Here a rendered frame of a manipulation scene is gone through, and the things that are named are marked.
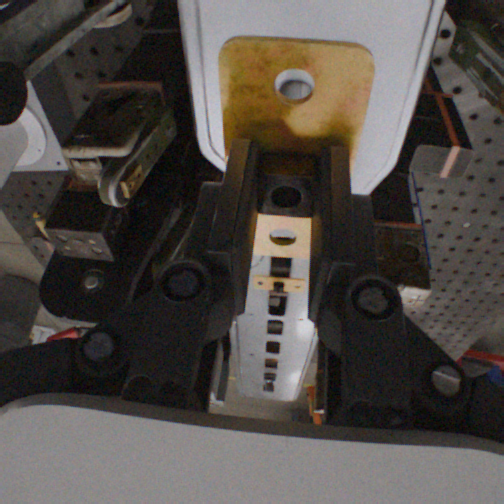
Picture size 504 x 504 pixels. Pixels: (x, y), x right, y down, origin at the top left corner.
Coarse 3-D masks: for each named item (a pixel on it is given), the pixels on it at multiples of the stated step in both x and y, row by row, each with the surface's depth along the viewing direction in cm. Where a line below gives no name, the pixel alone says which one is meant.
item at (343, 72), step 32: (224, 64) 9; (256, 64) 9; (288, 64) 9; (320, 64) 9; (352, 64) 9; (224, 96) 10; (256, 96) 10; (320, 96) 9; (352, 96) 9; (224, 128) 11; (256, 128) 11; (288, 128) 10; (320, 128) 10; (352, 128) 10; (288, 160) 11; (352, 160) 11; (288, 192) 12; (288, 224) 14; (288, 256) 15
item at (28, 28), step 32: (32, 0) 18; (64, 0) 21; (96, 0) 25; (128, 0) 26; (0, 32) 16; (32, 32) 20; (64, 32) 21; (0, 64) 15; (32, 64) 19; (0, 96) 15
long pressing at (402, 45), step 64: (192, 0) 30; (256, 0) 30; (320, 0) 29; (384, 0) 28; (192, 64) 35; (384, 64) 33; (384, 128) 38; (256, 256) 58; (256, 320) 76; (256, 384) 109
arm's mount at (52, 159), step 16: (48, 64) 66; (32, 80) 62; (48, 80) 67; (32, 96) 64; (48, 96) 67; (64, 96) 73; (48, 112) 68; (64, 112) 74; (48, 128) 70; (64, 128) 74; (48, 144) 73; (48, 160) 77
